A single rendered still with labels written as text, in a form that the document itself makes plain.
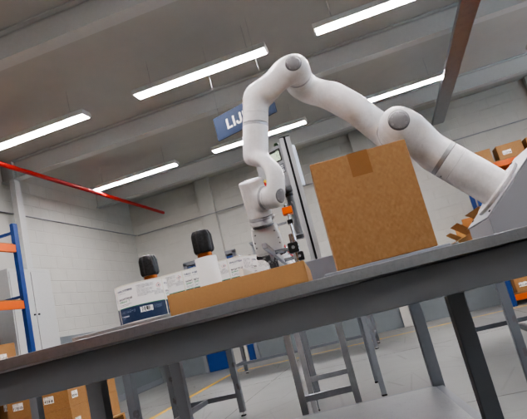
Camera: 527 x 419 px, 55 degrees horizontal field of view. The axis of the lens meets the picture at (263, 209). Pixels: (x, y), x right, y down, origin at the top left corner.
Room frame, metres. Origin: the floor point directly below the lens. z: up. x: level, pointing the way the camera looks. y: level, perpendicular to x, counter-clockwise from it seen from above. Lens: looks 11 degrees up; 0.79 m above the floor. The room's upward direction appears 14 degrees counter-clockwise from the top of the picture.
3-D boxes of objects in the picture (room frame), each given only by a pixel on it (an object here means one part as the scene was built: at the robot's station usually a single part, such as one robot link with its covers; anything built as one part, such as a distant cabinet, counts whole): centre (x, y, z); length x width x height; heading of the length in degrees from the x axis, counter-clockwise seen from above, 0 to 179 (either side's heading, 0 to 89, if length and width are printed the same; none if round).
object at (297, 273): (1.08, 0.07, 0.85); 0.30 x 0.26 x 0.04; 175
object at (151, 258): (2.30, 0.57, 1.04); 0.09 x 0.09 x 0.29
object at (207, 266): (2.02, 0.27, 1.03); 0.09 x 0.09 x 0.30
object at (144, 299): (1.99, 0.54, 0.95); 0.20 x 0.20 x 0.14
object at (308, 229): (2.11, -0.16, 1.16); 0.04 x 0.04 x 0.67; 85
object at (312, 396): (3.48, -0.13, 0.47); 1.17 x 0.36 x 0.95; 175
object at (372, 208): (1.36, -0.27, 0.99); 0.30 x 0.24 x 0.27; 174
